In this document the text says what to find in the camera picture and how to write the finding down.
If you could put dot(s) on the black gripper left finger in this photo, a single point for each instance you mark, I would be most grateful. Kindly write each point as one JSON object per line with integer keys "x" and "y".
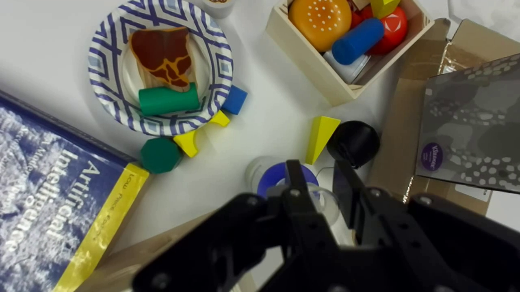
{"x": 243, "y": 238}

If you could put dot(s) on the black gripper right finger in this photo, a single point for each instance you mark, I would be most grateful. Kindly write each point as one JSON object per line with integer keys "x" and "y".
{"x": 432, "y": 238}

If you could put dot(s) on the black spray bottle cap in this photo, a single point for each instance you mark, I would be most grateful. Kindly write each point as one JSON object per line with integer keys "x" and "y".
{"x": 357, "y": 142}

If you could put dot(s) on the brown cardboard box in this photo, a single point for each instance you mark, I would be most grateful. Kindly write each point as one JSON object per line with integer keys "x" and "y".
{"x": 403, "y": 136}

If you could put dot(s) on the green hexagon toy block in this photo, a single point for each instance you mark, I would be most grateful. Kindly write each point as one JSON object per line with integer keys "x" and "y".
{"x": 161, "y": 155}

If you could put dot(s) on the grey tissue box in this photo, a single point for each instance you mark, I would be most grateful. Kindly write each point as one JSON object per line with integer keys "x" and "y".
{"x": 471, "y": 124}

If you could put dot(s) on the yellow triangle toy block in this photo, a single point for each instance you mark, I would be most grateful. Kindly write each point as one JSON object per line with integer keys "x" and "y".
{"x": 320, "y": 139}

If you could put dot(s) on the blue toy block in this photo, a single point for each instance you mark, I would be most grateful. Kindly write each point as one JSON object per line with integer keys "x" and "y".
{"x": 234, "y": 100}

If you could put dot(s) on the green toy cylinder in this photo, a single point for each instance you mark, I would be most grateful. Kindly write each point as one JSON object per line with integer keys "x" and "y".
{"x": 169, "y": 101}

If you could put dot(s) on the wooden toy tray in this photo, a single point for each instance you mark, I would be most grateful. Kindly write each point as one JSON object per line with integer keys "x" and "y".
{"x": 313, "y": 67}

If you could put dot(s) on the white toy cylinder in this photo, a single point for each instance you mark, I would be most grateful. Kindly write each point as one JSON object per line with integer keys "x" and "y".
{"x": 349, "y": 69}

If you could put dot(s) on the blue book yellow spine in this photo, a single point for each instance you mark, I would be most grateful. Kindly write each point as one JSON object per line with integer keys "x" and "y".
{"x": 48, "y": 200}

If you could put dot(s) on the toy toast slice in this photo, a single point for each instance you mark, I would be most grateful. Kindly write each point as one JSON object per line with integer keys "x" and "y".
{"x": 162, "y": 54}

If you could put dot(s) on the red toy ball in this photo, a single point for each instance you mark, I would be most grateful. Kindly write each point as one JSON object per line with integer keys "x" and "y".
{"x": 395, "y": 33}

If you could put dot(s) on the blue toy cylinder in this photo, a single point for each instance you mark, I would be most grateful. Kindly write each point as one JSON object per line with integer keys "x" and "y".
{"x": 357, "y": 41}

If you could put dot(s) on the small bowl with items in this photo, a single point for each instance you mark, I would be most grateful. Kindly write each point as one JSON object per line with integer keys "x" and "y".
{"x": 107, "y": 71}

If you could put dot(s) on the toy burger bun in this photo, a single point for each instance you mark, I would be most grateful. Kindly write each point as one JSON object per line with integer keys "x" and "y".
{"x": 320, "y": 22}

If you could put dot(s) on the small white cup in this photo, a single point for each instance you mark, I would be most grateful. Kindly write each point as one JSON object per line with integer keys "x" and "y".
{"x": 219, "y": 7}

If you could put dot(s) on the yellow green toy piece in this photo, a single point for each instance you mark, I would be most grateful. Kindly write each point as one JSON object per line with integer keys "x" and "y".
{"x": 383, "y": 7}

